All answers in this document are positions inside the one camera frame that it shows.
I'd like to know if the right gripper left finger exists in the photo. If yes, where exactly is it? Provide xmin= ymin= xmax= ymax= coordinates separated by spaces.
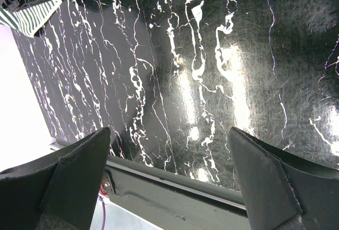
xmin=1 ymin=128 xmax=111 ymax=229

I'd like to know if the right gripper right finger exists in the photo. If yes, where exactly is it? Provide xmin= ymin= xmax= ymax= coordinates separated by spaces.
xmin=228 ymin=127 xmax=338 ymax=229

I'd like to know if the green white striped towel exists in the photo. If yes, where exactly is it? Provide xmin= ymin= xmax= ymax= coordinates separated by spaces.
xmin=1 ymin=0 xmax=63 ymax=38

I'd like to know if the black marbled table mat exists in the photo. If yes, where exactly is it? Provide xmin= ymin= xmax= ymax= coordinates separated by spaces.
xmin=14 ymin=0 xmax=338 ymax=190

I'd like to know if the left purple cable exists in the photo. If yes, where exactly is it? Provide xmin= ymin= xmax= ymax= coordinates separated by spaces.
xmin=98 ymin=195 xmax=108 ymax=230

